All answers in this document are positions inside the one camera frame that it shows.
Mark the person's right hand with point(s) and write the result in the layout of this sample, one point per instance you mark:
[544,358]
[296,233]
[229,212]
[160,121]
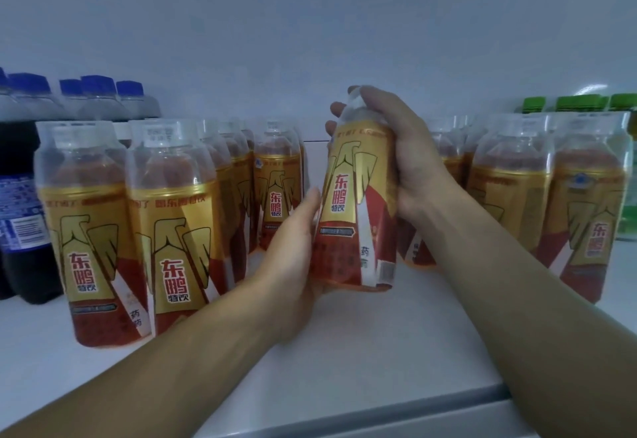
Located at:
[413,159]

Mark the person's left hand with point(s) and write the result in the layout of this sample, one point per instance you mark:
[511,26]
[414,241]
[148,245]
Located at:
[284,274]

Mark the gold red drink bottle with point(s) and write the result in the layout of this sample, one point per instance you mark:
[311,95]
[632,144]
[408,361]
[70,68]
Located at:
[348,204]

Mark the row of amber drink bottles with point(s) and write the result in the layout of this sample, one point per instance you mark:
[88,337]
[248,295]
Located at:
[169,244]

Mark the white metal shelf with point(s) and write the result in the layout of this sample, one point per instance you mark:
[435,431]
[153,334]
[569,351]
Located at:
[299,25]

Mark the row of green-capped bottles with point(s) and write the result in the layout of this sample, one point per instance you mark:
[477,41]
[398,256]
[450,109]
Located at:
[587,102]

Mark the group of blue-capped cola bottles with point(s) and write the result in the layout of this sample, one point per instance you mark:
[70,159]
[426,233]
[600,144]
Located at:
[30,154]

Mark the person's left forearm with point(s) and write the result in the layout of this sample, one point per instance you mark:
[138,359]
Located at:
[119,383]

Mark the person's right forearm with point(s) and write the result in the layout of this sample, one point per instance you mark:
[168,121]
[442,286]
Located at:
[527,323]

